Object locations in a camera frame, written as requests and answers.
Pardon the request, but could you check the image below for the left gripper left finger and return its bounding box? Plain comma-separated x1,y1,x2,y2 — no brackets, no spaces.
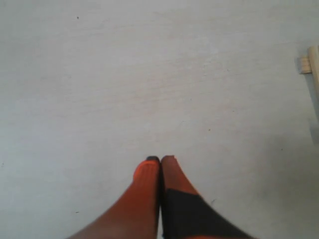
70,156,160,239

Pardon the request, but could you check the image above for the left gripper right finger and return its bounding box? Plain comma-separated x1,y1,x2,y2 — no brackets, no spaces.
161,155,252,239

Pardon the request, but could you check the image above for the plain wood strip front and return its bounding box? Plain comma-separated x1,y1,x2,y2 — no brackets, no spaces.
298,56,312,74

